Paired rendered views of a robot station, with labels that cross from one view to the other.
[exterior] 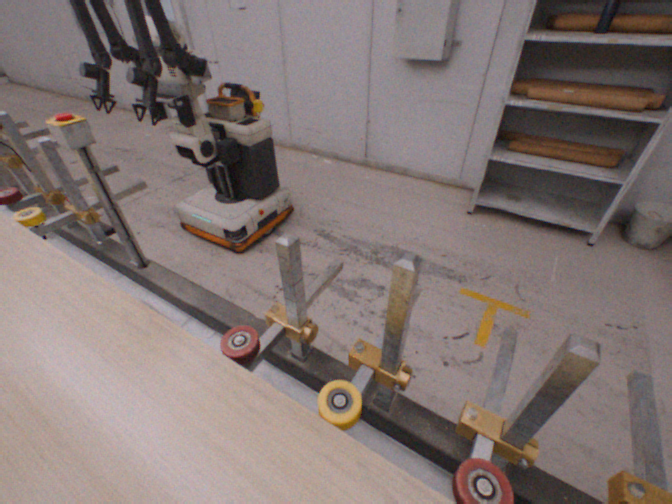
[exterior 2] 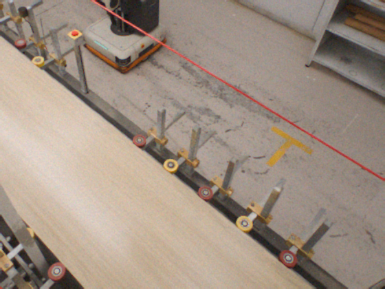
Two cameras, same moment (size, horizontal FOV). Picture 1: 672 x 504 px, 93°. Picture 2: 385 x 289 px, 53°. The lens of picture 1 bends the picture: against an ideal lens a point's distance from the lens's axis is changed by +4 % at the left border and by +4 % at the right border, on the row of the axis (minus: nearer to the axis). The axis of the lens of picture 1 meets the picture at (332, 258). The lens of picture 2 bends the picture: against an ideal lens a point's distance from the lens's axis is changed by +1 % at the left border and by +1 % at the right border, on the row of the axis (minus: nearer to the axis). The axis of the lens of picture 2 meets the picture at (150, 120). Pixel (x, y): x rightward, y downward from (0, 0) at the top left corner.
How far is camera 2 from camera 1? 1.55 m
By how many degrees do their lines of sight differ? 13
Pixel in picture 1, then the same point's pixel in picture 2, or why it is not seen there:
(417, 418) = (200, 180)
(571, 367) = (230, 164)
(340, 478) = (166, 183)
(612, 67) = not seen: outside the picture
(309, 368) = (161, 155)
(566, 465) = (289, 232)
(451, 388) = (241, 184)
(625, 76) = not seen: outside the picture
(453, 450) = not seen: hidden behind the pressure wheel
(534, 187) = (368, 52)
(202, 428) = (128, 164)
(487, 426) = (218, 183)
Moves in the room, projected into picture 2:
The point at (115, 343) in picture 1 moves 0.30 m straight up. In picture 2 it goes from (95, 133) to (90, 100)
